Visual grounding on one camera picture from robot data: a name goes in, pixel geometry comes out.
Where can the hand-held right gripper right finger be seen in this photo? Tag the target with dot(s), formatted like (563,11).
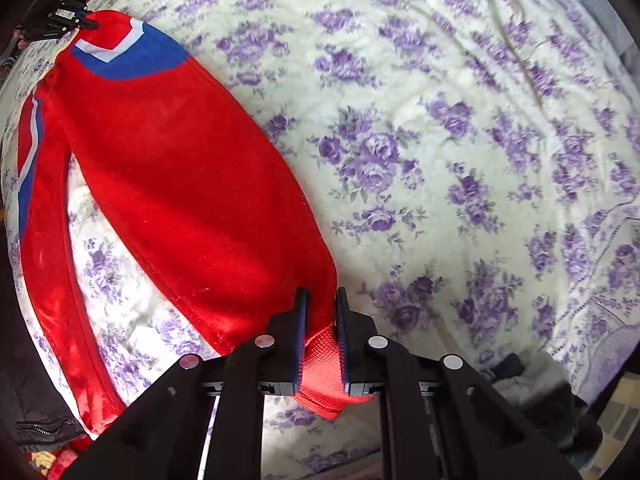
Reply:
(342,342)

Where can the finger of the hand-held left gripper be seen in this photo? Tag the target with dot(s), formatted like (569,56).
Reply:
(72,2)
(65,24)

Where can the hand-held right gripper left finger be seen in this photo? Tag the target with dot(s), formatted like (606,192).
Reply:
(300,332)

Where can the red pants with blue stripes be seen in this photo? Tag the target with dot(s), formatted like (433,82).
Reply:
(190,185)

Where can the dark cloth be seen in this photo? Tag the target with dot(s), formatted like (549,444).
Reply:
(520,385)

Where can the purple floral bed sheet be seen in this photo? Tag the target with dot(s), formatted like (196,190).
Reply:
(450,110)

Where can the black zippered jacket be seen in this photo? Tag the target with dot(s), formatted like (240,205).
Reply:
(35,385)

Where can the red yellow cloth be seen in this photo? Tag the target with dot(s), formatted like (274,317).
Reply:
(50,462)

